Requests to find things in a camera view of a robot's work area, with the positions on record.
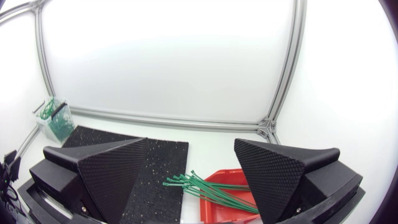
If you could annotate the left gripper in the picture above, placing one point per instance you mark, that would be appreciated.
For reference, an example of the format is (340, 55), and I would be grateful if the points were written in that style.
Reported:
(13, 168)

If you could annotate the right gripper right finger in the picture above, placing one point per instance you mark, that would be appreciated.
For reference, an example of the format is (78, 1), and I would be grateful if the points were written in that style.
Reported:
(273, 177)

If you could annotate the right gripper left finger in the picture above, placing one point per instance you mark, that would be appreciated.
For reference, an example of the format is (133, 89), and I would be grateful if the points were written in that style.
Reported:
(102, 174)

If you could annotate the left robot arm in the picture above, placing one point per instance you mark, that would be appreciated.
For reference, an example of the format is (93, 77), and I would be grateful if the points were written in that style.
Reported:
(7, 202)

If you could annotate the clear plastic bin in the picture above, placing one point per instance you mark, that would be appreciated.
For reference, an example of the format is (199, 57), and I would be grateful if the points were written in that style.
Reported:
(45, 129)

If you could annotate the red plastic box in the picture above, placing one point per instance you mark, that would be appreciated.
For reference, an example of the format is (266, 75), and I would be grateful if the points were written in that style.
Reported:
(217, 214)

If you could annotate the black speckled mat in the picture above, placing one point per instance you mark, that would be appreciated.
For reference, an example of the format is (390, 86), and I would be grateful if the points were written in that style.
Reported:
(161, 186)

